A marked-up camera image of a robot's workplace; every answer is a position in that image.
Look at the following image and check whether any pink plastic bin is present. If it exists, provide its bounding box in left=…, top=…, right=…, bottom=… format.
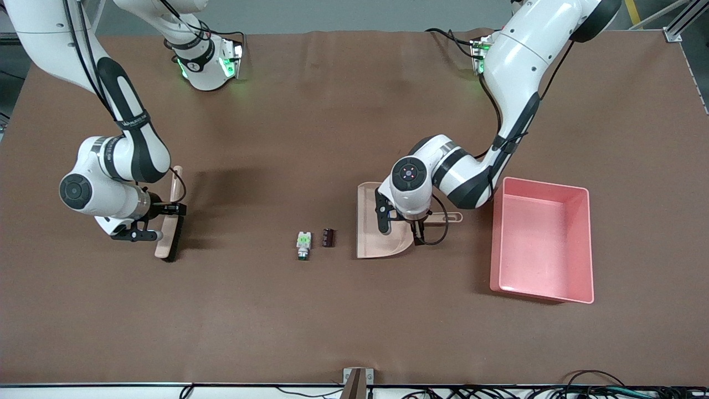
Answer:
left=490, top=176, right=594, bottom=304

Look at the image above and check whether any black looped cable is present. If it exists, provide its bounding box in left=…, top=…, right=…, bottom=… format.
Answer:
left=564, top=370, right=629, bottom=388

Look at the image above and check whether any brown table cover sheet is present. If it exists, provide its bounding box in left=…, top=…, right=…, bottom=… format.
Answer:
left=0, top=28, right=709, bottom=387

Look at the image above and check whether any beige brush with black bristles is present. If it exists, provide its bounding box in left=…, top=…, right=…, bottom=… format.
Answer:
left=154, top=165, right=186, bottom=263

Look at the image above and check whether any grey metal clamp bracket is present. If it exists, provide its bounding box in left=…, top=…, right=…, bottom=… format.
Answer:
left=342, top=367, right=374, bottom=399

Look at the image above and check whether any black base cable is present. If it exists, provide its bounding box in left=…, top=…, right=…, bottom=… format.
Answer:
left=425, top=28, right=482, bottom=59
left=188, top=19, right=247, bottom=50

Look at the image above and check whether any beige plastic dustpan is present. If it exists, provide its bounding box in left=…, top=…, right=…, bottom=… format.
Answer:
left=357, top=182, right=463, bottom=259

